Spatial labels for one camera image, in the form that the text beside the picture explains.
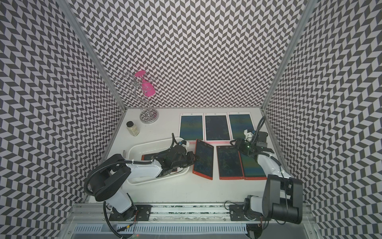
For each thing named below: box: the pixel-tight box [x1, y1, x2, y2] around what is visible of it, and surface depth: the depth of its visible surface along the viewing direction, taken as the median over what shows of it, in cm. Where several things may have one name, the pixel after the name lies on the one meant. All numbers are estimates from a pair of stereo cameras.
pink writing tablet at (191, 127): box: [178, 113, 205, 144], surface depth 111 cm
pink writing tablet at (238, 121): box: [226, 111, 256, 141], surface depth 111 cm
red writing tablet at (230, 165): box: [215, 145, 245, 180], surface depth 93 cm
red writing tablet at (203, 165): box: [192, 138, 214, 181], surface depth 89 cm
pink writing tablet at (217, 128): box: [203, 112, 233, 146], surface depth 107 cm
